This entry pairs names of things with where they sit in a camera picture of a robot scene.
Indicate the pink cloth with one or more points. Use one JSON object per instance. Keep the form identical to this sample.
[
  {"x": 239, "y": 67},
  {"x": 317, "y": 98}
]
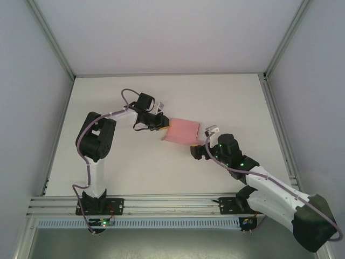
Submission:
[{"x": 183, "y": 129}]

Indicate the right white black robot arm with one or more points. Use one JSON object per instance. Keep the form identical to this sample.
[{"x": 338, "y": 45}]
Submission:
[{"x": 269, "y": 194}]

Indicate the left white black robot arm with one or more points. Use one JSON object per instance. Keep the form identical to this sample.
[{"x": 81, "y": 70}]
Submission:
[{"x": 95, "y": 175}]

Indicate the small green circuit board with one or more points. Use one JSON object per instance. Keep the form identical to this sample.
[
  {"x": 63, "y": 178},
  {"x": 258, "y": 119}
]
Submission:
[{"x": 247, "y": 222}]

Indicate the circuit board with green light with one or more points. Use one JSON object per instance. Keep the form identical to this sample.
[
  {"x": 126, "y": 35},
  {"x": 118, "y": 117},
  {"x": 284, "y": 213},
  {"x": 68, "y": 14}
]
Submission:
[{"x": 102, "y": 223}]

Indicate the aluminium rear table rail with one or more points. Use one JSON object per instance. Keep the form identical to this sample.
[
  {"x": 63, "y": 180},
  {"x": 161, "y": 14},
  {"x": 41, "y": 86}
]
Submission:
[{"x": 172, "y": 74}]

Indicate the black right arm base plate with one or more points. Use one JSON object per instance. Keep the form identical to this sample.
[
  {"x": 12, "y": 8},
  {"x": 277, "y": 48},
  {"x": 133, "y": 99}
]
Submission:
[{"x": 229, "y": 206}]

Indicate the aluminium mounting rail beam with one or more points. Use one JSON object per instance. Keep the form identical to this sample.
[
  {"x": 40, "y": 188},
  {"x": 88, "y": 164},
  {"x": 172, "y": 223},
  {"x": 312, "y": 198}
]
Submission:
[{"x": 172, "y": 205}]

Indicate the aluminium side table rail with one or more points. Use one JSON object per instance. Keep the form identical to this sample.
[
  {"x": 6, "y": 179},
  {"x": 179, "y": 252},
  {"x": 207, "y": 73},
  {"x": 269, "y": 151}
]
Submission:
[
  {"x": 58, "y": 135},
  {"x": 280, "y": 129}
]

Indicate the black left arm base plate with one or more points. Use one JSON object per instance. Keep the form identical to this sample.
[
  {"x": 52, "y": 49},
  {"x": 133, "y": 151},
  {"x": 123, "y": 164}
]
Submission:
[{"x": 116, "y": 206}]

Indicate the aluminium frame post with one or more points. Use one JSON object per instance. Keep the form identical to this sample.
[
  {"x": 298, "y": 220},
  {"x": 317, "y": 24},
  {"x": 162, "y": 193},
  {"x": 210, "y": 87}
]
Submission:
[
  {"x": 51, "y": 40},
  {"x": 287, "y": 40}
]

